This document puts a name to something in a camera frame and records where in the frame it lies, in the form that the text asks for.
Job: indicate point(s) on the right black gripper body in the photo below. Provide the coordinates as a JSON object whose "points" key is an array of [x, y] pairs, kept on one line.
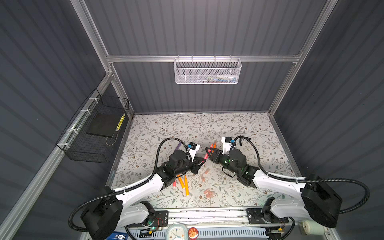
{"points": [[224, 160]]}

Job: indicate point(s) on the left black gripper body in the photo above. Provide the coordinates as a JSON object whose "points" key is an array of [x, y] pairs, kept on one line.
{"points": [[186, 167]]}

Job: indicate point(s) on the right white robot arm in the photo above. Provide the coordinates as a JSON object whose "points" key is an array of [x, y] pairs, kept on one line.
{"points": [[316, 201]]}

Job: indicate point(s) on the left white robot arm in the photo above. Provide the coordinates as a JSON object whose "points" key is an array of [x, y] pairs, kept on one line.
{"points": [[123, 207]]}

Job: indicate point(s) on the red round toy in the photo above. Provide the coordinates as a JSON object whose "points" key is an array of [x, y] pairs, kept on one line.
{"points": [[193, 233]]}

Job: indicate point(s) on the white alarm clock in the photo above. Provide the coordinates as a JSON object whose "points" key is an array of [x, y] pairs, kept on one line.
{"points": [[177, 232]]}

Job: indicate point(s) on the yellow highlighter in basket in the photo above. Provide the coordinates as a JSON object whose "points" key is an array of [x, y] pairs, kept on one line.
{"points": [[120, 122]]}

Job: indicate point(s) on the black pad in basket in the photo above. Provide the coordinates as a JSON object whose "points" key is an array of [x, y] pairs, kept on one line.
{"points": [[103, 125]]}

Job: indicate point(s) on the blue black device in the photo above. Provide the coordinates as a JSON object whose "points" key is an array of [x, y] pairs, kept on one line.
{"points": [[117, 236]]}

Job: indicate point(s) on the white tape roll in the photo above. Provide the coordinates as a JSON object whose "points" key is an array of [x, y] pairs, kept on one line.
{"points": [[313, 228]]}

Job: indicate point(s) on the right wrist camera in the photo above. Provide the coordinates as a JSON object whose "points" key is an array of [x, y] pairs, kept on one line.
{"points": [[228, 144]]}

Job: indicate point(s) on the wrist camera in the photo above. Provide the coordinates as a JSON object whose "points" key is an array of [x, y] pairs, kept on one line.
{"points": [[193, 148], [228, 144]]}

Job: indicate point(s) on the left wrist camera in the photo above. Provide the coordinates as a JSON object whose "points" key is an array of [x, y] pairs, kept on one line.
{"points": [[193, 148]]}

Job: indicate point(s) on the aluminium front rail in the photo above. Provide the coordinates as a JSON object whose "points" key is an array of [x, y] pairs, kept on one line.
{"points": [[208, 215]]}

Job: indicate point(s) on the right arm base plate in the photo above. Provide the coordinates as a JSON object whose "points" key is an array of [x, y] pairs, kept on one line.
{"points": [[258, 216]]}

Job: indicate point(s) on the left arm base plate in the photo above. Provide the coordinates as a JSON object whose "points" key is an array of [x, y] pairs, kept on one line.
{"points": [[156, 219]]}

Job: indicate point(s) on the white mesh wall basket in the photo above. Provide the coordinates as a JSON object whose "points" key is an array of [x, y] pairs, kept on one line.
{"points": [[207, 71]]}

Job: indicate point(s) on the black wire wall basket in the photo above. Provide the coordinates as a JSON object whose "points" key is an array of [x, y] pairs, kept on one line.
{"points": [[79, 146]]}

